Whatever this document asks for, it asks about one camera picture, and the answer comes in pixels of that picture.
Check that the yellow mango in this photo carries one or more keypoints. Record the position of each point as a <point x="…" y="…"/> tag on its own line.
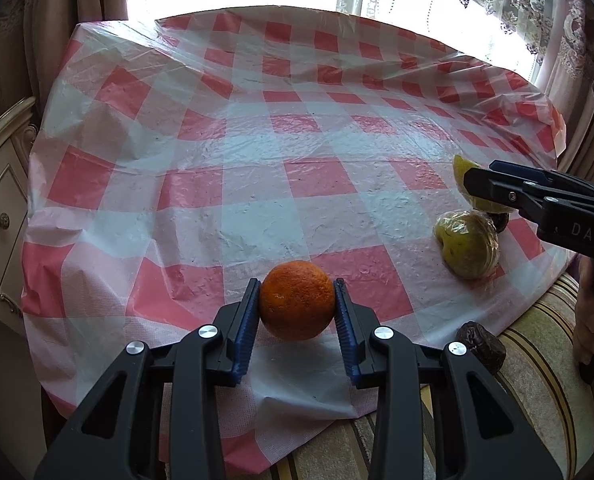
<point x="459" y="169"/>

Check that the small orange tangerine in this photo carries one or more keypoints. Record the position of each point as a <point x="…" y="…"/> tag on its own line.
<point x="297" y="300"/>

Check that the large wrinkled dark fruit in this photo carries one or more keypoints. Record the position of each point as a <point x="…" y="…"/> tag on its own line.
<point x="482" y="352"/>

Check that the small dark shrivelled fruit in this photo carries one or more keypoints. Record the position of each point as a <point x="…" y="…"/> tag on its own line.
<point x="501" y="222"/>

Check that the mauve embroidered curtain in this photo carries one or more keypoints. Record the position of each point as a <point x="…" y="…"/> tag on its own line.
<point x="572" y="60"/>

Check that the cream cabinet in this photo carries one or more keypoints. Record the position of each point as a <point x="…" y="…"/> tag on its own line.
<point x="2" y="185"/>

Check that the red white checked plastic tablecloth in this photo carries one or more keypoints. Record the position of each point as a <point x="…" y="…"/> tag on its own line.
<point x="227" y="160"/>

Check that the round drawer knob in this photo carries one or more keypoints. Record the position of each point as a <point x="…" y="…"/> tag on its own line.
<point x="4" y="220"/>

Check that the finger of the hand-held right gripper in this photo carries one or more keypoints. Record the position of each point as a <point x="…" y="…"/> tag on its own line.
<point x="492" y="187"/>
<point x="522" y="172"/>

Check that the striped blanket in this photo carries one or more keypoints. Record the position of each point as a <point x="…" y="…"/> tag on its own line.
<point x="527" y="410"/>

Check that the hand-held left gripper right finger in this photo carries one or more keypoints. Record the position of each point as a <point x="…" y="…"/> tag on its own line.
<point x="349" y="340"/>

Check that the yellow-green apple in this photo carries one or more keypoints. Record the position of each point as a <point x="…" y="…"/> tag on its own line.
<point x="467" y="245"/>

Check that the person's right hand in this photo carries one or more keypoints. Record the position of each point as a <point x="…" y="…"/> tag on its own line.
<point x="589" y="315"/>

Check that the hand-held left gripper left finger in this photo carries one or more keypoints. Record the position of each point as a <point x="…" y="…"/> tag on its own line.
<point x="244" y="335"/>

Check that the brown curtain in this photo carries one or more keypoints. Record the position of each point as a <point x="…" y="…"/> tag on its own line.
<point x="52" y="35"/>

